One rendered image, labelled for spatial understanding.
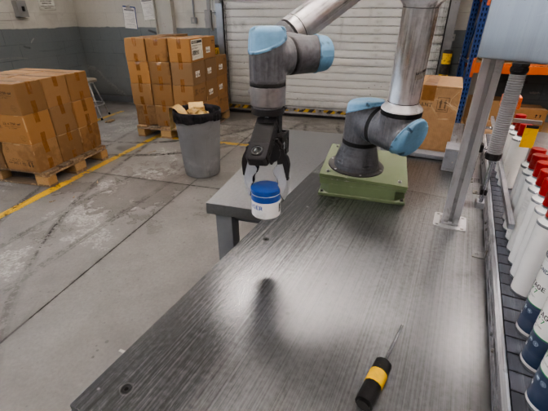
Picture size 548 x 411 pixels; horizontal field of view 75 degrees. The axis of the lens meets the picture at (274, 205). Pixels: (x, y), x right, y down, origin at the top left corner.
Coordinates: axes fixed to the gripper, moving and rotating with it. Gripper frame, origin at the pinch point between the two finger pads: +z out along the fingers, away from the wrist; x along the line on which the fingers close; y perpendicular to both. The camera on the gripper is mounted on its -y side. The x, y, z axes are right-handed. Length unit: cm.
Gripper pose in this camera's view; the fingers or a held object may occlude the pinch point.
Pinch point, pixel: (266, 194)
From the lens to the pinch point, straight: 83.9
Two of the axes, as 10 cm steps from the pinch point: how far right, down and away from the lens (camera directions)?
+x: -9.6, -1.3, 2.5
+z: 0.0, 8.8, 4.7
